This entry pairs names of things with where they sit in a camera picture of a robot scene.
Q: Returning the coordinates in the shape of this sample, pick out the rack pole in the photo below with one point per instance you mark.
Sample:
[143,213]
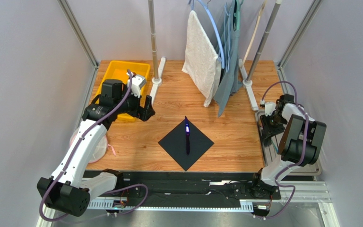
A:
[151,11]
[264,37]

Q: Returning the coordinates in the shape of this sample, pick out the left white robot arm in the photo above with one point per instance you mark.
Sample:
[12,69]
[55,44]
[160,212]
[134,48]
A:
[64,190]

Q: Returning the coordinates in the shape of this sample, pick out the right rack pole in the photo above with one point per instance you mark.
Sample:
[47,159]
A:
[264,37]

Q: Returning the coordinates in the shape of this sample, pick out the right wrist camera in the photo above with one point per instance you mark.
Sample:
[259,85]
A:
[269,107]

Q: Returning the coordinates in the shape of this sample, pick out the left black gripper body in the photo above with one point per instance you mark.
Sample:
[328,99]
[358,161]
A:
[129,106]

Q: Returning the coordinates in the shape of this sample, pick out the steel tray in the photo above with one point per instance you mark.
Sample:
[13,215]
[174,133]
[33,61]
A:
[270,155]

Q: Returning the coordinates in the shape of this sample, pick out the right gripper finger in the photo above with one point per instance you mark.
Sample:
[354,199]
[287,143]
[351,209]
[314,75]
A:
[273,131]
[263,126]

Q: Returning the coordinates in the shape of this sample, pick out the blue clothes hanger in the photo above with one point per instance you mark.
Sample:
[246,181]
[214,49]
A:
[221,52]

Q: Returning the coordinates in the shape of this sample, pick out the green clothes hanger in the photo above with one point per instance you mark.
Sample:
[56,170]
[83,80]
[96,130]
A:
[237,14]

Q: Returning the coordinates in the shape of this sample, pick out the beige clothes hanger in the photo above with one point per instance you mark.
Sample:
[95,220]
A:
[259,15]

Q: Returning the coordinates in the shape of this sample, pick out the white towel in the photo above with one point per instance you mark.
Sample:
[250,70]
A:
[202,62]

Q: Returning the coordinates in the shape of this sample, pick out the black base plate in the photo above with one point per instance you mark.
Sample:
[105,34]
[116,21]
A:
[189,189]

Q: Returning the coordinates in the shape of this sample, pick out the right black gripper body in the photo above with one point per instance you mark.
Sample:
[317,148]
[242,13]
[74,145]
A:
[271,120]

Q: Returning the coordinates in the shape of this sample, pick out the light blue wire hanger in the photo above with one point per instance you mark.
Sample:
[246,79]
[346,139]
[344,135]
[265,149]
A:
[227,35]

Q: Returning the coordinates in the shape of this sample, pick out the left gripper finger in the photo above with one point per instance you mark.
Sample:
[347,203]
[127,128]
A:
[146,112]
[136,101]

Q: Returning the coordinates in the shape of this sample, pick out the left rack pole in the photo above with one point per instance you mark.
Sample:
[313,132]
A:
[151,11]

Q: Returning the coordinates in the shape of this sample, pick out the iridescent spoon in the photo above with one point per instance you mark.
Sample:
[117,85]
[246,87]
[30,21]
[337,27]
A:
[275,145]

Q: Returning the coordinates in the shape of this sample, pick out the yellow plastic bin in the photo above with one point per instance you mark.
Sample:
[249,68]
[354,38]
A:
[118,67]

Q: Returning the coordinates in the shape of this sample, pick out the white mesh bag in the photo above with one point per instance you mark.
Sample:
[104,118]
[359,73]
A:
[100,150]

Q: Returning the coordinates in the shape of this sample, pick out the teal grey shirt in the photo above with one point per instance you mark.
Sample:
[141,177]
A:
[229,81]

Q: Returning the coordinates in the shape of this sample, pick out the left white rack foot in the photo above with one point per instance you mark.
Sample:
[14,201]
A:
[156,83]

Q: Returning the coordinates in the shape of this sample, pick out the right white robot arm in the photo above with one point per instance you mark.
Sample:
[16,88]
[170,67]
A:
[300,144]

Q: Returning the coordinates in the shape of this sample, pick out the black paper napkin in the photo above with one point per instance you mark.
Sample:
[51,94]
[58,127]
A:
[174,144]

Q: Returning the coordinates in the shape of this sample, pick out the purple iridescent knife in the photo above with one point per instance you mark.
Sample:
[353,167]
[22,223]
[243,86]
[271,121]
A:
[187,135]

